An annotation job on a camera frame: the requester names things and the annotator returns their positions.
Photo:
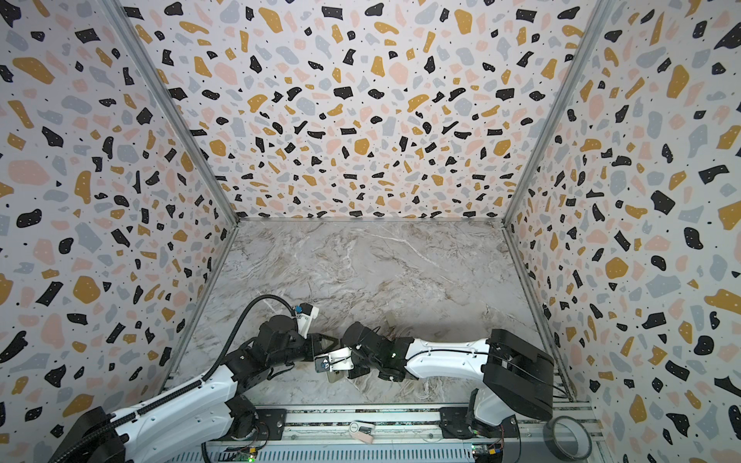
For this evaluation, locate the black tape roll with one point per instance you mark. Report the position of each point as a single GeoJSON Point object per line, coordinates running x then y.
{"type": "Point", "coordinates": [567, 439]}

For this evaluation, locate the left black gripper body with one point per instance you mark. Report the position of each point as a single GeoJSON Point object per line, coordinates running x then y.
{"type": "Point", "coordinates": [296, 350]}

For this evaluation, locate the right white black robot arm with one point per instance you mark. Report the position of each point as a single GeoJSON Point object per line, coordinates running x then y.
{"type": "Point", "coordinates": [514, 377]}

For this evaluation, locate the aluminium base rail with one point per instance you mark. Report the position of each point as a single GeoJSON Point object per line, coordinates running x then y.
{"type": "Point", "coordinates": [375, 433]}

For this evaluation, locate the white remote control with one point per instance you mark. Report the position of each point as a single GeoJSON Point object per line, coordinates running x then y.
{"type": "Point", "coordinates": [334, 376]}

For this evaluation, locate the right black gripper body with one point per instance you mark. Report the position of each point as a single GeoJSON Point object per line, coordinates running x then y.
{"type": "Point", "coordinates": [352, 347]}

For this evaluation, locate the pink white tag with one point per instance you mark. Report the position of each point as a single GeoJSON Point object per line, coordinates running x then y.
{"type": "Point", "coordinates": [362, 432]}

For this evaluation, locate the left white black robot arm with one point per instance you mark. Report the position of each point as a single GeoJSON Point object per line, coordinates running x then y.
{"type": "Point", "coordinates": [210, 406]}

